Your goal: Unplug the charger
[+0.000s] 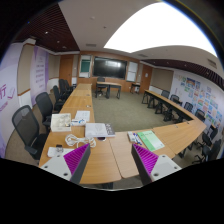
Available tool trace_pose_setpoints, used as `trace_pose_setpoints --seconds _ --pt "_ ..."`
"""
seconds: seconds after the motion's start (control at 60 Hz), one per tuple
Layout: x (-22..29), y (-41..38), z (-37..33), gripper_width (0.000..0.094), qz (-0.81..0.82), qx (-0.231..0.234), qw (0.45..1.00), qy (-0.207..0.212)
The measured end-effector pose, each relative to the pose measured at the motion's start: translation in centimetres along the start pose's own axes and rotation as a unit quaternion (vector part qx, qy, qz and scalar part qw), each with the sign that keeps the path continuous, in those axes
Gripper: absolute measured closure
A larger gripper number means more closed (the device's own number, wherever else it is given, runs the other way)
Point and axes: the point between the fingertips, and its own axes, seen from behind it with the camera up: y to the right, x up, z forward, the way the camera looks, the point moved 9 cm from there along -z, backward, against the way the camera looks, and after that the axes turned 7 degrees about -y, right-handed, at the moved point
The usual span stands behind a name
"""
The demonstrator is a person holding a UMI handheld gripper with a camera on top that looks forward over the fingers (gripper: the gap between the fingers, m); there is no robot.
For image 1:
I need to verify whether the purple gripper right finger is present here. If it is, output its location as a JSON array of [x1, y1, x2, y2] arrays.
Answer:
[[130, 143, 183, 186]]

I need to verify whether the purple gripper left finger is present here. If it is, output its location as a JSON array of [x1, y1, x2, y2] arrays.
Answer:
[[40, 143, 92, 185]]

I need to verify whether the black charger plug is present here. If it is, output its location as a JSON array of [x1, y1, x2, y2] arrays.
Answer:
[[56, 144, 63, 150]]

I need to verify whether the green booklet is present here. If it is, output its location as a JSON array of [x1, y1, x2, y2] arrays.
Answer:
[[138, 130, 164, 151]]

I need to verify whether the white power strip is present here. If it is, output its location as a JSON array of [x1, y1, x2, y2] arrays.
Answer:
[[47, 147, 71, 157]]

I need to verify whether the white marker box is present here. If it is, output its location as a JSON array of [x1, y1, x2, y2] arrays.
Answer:
[[128, 131, 141, 144]]

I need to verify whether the long wooden left table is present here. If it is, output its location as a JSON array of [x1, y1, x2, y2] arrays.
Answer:
[[39, 84, 121, 184]]

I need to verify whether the long wooden table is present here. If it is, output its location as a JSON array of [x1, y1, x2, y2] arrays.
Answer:
[[110, 90, 206, 179], [39, 84, 121, 184]]

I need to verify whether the white book with dark edge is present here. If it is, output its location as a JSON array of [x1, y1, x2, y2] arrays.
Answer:
[[85, 123, 115, 138]]

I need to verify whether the long wooden right table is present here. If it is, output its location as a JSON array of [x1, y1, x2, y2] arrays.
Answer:
[[110, 90, 206, 179]]

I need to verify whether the small white blue box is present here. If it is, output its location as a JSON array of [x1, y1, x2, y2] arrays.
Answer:
[[71, 119, 86, 126]]

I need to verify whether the white paper sheet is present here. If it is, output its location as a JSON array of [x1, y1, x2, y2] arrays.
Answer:
[[75, 110, 90, 122]]

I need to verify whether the black chair near right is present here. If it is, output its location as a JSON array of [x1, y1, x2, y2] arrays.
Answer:
[[193, 128, 221, 163]]

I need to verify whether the near black mesh office chair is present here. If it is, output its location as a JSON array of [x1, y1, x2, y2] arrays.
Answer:
[[12, 105, 48, 160]]

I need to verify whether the wooden front desk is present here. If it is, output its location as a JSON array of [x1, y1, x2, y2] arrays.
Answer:
[[104, 82, 122, 99]]

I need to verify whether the black chair behind front desk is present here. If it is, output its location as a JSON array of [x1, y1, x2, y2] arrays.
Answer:
[[95, 77, 107, 98]]

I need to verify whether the whiteboard right of screen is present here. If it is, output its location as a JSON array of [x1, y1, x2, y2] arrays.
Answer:
[[126, 62, 138, 82]]

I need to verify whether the whiteboard of screen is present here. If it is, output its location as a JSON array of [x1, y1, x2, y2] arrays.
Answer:
[[126, 62, 138, 82], [79, 55, 91, 78]]

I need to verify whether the whiteboard left of screen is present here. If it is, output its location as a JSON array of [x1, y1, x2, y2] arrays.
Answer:
[[79, 55, 91, 78]]

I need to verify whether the white coiled charger cable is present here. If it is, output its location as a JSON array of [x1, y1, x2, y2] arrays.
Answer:
[[64, 133, 97, 149]]

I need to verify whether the large black wall screen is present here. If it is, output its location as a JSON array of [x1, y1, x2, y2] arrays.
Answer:
[[93, 57, 127, 80]]

